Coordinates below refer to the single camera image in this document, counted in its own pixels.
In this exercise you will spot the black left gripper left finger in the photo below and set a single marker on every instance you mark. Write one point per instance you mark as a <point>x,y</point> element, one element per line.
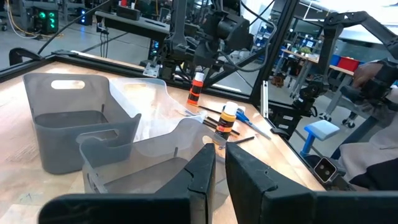
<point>186,199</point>

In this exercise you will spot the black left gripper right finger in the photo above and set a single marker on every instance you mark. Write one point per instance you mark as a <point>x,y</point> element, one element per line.
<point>264,202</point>

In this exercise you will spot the orange paint bottle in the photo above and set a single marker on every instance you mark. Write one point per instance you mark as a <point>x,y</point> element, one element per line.
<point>196,90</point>

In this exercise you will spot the yellow paint bottle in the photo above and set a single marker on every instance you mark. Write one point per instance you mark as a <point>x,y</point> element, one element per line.
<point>226,123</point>

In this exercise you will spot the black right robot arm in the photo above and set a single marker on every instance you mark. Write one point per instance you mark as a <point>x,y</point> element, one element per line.
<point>178,28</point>

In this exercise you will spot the smoky translucent plastic bin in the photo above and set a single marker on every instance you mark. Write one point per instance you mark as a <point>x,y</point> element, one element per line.
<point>140,174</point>

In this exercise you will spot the blue stool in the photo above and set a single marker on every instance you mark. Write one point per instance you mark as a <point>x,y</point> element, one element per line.
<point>321,129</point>

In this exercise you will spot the grey workshop table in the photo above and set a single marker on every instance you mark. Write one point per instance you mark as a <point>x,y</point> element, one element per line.
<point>136,26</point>

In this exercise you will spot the clear plastic bin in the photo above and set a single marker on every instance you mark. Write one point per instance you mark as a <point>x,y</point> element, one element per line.
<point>155,105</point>

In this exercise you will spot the blue storage bin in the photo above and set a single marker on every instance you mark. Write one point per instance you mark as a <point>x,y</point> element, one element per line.
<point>334,59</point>

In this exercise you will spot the red storage bin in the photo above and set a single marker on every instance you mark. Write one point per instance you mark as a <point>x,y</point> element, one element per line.
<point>348,63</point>

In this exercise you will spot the person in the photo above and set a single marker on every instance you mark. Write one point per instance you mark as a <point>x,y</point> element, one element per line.
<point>373,149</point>

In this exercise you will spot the dark grey plastic bin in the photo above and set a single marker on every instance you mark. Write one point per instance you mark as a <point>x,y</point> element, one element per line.
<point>62,146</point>

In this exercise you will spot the person's hand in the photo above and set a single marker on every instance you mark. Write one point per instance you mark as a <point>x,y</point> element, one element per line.
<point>365,74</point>

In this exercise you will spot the computer tower with green lights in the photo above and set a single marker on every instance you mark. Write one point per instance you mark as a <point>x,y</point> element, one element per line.
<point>43,21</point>

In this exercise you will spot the small table-edge camera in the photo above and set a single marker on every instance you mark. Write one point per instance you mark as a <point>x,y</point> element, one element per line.
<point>325,169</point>

